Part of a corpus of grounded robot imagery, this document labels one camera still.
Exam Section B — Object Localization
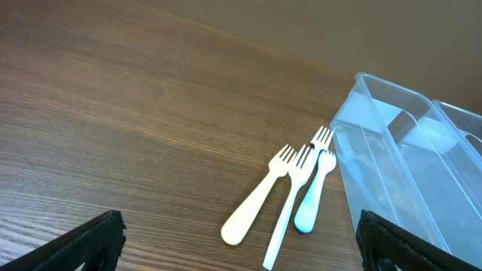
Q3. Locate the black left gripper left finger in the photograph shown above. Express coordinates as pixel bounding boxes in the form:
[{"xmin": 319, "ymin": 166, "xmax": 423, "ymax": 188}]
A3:
[{"xmin": 1, "ymin": 210, "xmax": 127, "ymax": 271}]

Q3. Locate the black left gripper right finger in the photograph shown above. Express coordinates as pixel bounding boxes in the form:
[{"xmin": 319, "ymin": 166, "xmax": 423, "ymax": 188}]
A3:
[{"xmin": 355, "ymin": 209, "xmax": 481, "ymax": 271}]

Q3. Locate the light blue plastic fork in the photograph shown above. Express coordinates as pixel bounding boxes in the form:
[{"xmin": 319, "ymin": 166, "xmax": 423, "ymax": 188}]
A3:
[{"xmin": 294, "ymin": 150, "xmax": 337, "ymax": 233}]

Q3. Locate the clear plastic container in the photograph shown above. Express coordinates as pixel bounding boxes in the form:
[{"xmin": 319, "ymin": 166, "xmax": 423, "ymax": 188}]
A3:
[
  {"xmin": 331, "ymin": 73, "xmax": 481, "ymax": 266},
  {"xmin": 434, "ymin": 100, "xmax": 481, "ymax": 157}
]

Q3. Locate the long white plastic fork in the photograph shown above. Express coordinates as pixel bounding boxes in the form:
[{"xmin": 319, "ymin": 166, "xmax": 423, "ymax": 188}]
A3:
[{"xmin": 263, "ymin": 145, "xmax": 313, "ymax": 270}]

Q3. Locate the short white plastic fork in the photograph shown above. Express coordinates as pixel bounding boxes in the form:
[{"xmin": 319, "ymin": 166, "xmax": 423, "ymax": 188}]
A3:
[{"xmin": 310, "ymin": 126, "xmax": 334, "ymax": 154}]

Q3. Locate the yellow plastic fork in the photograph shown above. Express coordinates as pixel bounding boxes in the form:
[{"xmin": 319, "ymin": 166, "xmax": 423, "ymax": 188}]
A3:
[{"xmin": 221, "ymin": 145, "xmax": 297, "ymax": 245}]

